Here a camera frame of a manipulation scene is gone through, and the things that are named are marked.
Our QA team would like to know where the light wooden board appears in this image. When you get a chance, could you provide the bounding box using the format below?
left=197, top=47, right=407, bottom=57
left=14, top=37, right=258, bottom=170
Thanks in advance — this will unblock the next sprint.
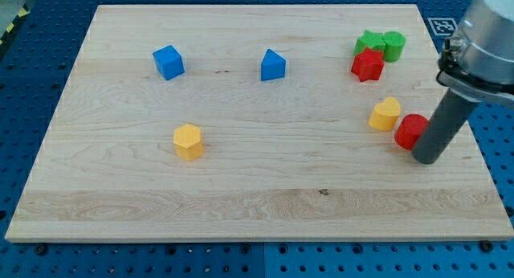
left=6, top=4, right=513, bottom=243

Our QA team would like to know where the red star block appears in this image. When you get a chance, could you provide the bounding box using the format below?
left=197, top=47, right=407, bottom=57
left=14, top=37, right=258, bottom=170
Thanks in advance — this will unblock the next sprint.
left=350, top=47, right=385, bottom=82

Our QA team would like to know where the white fiducial marker tag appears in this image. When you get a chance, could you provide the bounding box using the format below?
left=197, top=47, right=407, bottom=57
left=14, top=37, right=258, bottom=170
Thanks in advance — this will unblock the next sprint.
left=427, top=17, right=457, bottom=37

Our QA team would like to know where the yellow heart block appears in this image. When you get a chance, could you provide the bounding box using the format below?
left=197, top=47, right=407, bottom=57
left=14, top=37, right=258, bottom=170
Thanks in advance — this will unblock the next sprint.
left=368, top=96, right=402, bottom=131

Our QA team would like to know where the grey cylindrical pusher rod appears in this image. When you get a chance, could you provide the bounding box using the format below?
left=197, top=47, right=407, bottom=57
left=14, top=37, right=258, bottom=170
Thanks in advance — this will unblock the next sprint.
left=411, top=89, right=479, bottom=165

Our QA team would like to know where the red cylinder block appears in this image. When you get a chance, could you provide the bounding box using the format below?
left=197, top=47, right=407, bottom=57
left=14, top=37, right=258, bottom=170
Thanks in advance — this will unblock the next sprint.
left=394, top=114, right=429, bottom=150

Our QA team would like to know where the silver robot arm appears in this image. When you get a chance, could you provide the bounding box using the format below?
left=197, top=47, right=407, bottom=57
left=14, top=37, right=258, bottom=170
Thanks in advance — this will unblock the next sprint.
left=411, top=0, right=513, bottom=165

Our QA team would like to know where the green cylinder block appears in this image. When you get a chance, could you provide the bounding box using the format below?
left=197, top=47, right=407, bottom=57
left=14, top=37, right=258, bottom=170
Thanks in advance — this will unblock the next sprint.
left=382, top=31, right=406, bottom=63

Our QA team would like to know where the blue cube block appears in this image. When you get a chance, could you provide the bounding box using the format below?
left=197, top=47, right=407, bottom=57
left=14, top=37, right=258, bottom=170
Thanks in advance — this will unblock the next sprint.
left=153, top=45, right=185, bottom=80

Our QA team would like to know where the yellow hexagon block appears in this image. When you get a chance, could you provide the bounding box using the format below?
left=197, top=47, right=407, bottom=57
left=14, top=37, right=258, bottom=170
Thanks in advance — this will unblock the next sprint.
left=173, top=124, right=204, bottom=161

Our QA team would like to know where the blue triangular prism block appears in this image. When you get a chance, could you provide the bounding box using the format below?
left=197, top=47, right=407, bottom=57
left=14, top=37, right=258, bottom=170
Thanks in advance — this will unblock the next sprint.
left=260, top=49, right=286, bottom=81

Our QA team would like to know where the green star block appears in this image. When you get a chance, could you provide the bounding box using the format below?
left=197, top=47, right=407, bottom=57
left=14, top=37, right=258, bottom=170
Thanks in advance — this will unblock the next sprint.
left=353, top=30, right=386, bottom=55

